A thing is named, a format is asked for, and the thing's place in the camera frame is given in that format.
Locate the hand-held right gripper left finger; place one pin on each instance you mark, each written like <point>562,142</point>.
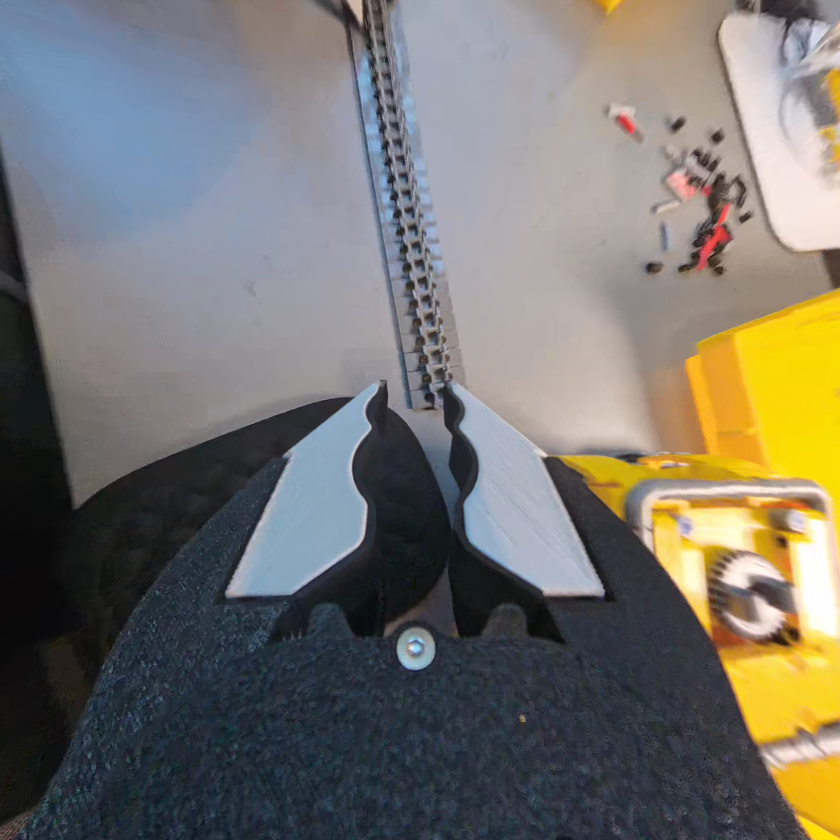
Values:
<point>309,525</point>

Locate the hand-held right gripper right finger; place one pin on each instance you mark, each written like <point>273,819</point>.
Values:
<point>525,525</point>

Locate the yellow toy brick bulldozer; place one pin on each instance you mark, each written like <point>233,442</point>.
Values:
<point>748,617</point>

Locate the yellow storage bin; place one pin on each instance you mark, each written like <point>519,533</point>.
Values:
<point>775,394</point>
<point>607,5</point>

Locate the pile of small brick pins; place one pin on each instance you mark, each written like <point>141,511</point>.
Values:
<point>702,210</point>

